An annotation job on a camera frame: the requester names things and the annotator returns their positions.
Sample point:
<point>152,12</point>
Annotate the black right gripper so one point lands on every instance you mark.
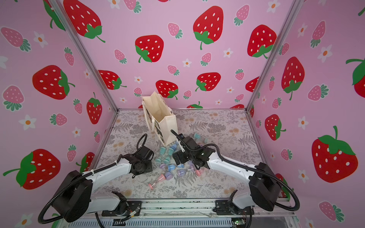
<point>181,155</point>

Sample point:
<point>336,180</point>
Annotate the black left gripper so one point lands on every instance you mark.
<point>150,167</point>

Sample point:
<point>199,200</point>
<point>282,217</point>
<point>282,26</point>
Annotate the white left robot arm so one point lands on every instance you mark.
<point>76,195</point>

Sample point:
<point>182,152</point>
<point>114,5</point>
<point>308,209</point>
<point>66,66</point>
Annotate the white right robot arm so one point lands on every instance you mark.
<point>264,186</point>

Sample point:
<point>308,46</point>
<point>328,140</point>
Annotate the blue hourglass near bag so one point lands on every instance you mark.
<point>172,149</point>

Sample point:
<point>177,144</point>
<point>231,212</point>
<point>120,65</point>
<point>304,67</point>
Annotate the pink hourglass right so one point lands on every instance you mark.
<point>199,172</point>

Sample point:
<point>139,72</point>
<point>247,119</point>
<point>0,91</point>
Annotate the pink hourglass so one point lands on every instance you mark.
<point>155,183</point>
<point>199,172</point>

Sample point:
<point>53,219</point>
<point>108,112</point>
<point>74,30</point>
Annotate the lilac hourglass centre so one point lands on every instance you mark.
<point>181,172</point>

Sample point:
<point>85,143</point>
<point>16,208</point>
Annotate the blue hourglass centre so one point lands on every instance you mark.
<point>171,167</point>

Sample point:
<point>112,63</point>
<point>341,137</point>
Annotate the pink hourglass front left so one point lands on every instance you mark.
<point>155,183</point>

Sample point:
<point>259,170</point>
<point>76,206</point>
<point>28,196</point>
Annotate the teal hourglass near bag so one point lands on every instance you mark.
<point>162,150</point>

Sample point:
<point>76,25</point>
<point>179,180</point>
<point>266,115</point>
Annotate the purple hourglass front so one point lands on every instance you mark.
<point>168,176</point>

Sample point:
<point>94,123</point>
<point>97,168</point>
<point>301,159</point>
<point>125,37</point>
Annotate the cream canvas tote bag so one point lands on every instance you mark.
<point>160,118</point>

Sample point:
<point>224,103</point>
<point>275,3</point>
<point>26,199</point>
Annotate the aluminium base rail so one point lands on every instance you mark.
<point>185,213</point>

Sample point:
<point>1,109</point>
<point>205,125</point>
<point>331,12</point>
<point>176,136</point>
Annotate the silver corner frame post left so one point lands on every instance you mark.
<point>61,13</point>

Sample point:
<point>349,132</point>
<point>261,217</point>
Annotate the silver corner frame post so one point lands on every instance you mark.
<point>286,27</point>
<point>61,13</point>

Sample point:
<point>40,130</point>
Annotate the silver corner frame post right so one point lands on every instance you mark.
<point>286,27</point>

